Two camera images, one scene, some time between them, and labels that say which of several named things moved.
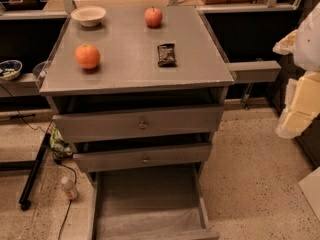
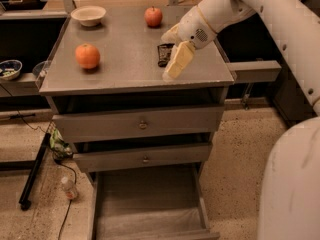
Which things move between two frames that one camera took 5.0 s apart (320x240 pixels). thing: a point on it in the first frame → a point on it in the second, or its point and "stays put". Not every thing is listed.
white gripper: x=309 y=45 → x=194 y=30
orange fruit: x=87 y=56 stays put
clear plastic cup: x=41 y=69 stays put
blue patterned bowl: x=10 y=69 stays put
